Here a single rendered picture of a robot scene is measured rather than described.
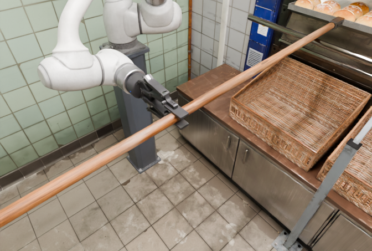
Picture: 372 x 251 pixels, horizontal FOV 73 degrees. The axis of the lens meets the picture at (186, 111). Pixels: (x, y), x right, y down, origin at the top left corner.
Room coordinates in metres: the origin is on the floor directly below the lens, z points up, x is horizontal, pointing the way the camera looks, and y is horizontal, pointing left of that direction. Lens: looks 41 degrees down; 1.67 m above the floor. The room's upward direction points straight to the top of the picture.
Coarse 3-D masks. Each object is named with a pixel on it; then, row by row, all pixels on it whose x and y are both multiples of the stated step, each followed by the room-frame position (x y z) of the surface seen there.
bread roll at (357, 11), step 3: (348, 6) 1.27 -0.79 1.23; (351, 6) 1.26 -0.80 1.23; (354, 6) 1.25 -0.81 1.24; (357, 6) 1.25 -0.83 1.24; (351, 9) 1.24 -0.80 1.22; (354, 9) 1.23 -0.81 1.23; (357, 9) 1.23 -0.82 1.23; (360, 9) 1.23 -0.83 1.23; (354, 12) 1.23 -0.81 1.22; (357, 12) 1.22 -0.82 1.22; (360, 12) 1.22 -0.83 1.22; (357, 15) 1.22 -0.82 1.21; (360, 15) 1.22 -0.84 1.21; (357, 18) 1.22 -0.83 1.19
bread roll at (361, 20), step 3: (369, 15) 1.14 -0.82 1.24; (360, 18) 1.14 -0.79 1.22; (363, 18) 1.13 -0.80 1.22; (366, 18) 1.12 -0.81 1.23; (369, 18) 1.12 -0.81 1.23; (357, 21) 1.15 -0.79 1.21; (360, 21) 1.13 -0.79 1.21; (363, 21) 1.12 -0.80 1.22; (366, 21) 1.11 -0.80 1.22; (369, 21) 1.11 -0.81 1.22; (366, 24) 1.10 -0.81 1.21; (369, 24) 1.10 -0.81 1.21
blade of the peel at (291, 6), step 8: (336, 0) 1.51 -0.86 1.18; (344, 0) 1.51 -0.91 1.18; (288, 8) 1.38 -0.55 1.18; (296, 8) 1.35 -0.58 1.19; (304, 8) 1.31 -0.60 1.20; (320, 16) 1.25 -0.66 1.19; (328, 16) 1.22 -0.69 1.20; (344, 24) 1.16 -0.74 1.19; (352, 24) 1.13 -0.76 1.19; (360, 24) 1.11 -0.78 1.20; (368, 32) 1.08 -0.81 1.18
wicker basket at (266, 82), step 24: (264, 72) 1.36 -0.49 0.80; (288, 72) 1.40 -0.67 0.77; (312, 72) 1.30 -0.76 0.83; (240, 96) 1.23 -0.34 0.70; (264, 96) 1.38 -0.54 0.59; (288, 96) 1.32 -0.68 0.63; (312, 96) 1.23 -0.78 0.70; (336, 96) 1.15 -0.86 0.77; (360, 96) 1.08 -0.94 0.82; (240, 120) 1.11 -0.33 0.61; (264, 120) 1.00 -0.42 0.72; (288, 120) 1.13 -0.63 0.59; (312, 120) 1.14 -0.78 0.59; (336, 120) 1.08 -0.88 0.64; (288, 144) 0.87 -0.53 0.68; (312, 144) 0.94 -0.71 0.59
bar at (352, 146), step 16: (256, 16) 1.29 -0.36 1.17; (288, 32) 1.12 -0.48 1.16; (336, 48) 0.96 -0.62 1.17; (368, 64) 0.85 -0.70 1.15; (368, 128) 0.66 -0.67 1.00; (352, 144) 0.62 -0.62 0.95; (336, 160) 0.63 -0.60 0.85; (336, 176) 0.61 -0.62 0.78; (320, 192) 0.62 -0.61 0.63; (304, 224) 0.60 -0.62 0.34; (288, 240) 0.62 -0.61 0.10
